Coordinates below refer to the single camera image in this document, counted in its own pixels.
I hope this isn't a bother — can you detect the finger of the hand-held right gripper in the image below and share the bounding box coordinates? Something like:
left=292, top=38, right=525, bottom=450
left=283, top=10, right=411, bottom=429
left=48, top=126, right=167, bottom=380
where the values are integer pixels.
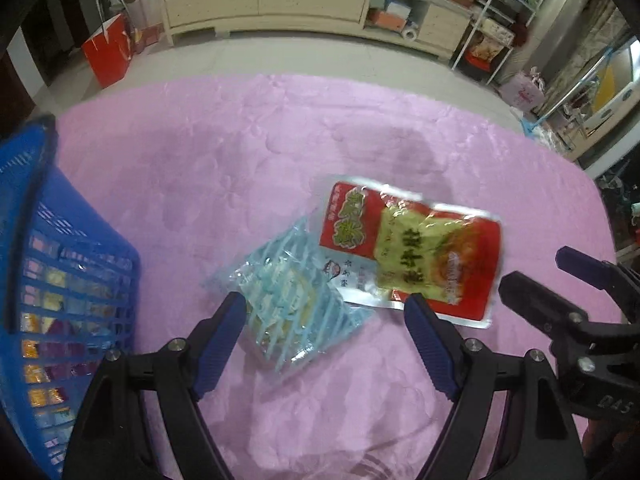
left=499, top=271, right=640, bottom=418
left=556, top=246, right=640, bottom=311

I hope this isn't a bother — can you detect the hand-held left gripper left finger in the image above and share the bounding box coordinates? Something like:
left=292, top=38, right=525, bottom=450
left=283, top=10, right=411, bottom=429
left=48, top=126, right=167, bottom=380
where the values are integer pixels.
left=62, top=291, right=248, bottom=480

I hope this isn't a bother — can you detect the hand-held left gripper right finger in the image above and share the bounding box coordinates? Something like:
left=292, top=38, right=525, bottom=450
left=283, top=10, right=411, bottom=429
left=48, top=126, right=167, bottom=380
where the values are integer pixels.
left=404, top=294, right=588, bottom=480

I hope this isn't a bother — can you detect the clear blue striped cracker packet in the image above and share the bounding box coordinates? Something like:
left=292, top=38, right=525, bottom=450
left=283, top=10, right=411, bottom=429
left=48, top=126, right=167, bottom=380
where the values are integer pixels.
left=202, top=215, right=373, bottom=383

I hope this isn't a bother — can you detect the red and yellow snack pouch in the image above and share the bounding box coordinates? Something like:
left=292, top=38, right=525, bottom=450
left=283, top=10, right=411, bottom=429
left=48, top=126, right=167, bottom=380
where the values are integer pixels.
left=317, top=175, right=503, bottom=330

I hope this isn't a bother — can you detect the blue plastic mesh basket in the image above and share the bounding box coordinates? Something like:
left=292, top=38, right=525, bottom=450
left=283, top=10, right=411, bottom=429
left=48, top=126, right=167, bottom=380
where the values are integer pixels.
left=0, top=115, right=142, bottom=480

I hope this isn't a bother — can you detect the pink gift bag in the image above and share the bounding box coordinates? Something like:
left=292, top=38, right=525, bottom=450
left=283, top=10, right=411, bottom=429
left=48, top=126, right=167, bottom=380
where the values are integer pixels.
left=499, top=67, right=546, bottom=111

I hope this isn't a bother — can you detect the pink tablecloth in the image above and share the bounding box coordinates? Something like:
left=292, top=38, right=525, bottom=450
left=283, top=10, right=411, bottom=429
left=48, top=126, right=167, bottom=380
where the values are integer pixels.
left=47, top=72, right=618, bottom=480

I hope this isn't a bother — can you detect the red box with food picture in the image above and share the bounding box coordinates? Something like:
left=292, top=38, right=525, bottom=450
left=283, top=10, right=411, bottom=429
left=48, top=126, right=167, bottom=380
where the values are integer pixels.
left=465, top=35, right=503, bottom=68

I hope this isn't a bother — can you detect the white metal rack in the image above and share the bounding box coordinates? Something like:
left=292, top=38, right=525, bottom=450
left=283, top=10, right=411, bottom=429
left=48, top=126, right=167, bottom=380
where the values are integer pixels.
left=450, top=0, right=543, bottom=86

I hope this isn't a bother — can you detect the red paper bag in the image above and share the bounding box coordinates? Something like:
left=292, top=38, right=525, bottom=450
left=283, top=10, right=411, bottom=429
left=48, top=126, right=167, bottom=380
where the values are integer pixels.
left=81, top=14, right=133, bottom=88

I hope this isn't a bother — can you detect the orange box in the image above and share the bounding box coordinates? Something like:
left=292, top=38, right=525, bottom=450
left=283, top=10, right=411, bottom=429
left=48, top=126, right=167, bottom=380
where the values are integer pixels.
left=372, top=10, right=407, bottom=30

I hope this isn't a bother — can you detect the cream TV cabinet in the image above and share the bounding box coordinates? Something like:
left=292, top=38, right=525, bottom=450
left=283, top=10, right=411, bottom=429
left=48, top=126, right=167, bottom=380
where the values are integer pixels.
left=160, top=0, right=476, bottom=63

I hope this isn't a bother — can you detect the white arched frame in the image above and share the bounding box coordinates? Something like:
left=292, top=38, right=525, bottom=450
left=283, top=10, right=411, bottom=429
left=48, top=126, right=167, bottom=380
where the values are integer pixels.
left=582, top=35, right=640, bottom=161

